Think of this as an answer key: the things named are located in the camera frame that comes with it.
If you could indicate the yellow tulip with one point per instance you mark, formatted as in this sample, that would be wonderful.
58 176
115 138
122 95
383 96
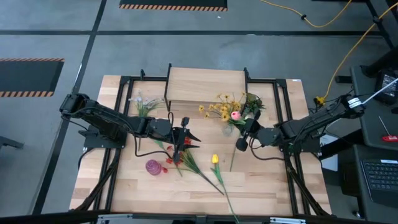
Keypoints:
214 159

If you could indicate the black aluminium table frame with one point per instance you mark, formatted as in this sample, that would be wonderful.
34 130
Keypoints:
146 78

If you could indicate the dark grey side desk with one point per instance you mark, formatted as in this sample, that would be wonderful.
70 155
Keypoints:
348 174
373 130

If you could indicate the wooden shelf with black legs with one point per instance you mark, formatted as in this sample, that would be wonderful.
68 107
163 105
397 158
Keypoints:
205 84

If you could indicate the black gantry crossbar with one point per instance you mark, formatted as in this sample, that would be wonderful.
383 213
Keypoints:
46 217

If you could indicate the black laptop keyboard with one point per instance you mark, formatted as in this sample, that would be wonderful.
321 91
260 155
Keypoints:
381 180

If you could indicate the white blossom grass bunch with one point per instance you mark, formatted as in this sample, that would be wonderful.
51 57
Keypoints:
145 107

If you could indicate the dark grey furniture foot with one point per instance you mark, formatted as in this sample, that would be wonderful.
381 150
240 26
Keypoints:
9 142

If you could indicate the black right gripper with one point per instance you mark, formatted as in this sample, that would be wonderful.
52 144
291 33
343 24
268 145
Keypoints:
256 132

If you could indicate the black tablet device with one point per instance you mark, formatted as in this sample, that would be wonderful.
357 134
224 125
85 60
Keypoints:
385 87

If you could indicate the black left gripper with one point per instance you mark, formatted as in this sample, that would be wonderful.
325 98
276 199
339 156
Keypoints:
161 127

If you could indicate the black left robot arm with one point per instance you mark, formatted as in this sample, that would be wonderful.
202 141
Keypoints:
102 118

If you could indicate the black chair base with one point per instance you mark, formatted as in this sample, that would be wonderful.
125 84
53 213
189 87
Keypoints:
376 68

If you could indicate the black stand leg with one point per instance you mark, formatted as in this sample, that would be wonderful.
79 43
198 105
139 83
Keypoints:
381 28

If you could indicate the thin green bare stem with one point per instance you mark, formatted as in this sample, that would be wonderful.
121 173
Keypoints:
232 158

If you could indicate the pink tulip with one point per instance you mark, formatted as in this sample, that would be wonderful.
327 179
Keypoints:
235 115

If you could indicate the black hazard-striped floor mat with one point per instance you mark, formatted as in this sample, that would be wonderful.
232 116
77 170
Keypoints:
28 76
174 3

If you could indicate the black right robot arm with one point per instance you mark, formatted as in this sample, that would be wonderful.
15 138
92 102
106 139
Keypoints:
311 123

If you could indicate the clear glass vase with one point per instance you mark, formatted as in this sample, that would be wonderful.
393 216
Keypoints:
228 129

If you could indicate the purple glass vase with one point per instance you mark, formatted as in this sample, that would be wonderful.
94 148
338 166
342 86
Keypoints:
154 167

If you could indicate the red blossom flower bunch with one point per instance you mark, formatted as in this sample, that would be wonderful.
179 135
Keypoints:
189 161

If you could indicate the yellow daisy bunch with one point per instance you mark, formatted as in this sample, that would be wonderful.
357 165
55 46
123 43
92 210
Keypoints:
224 109

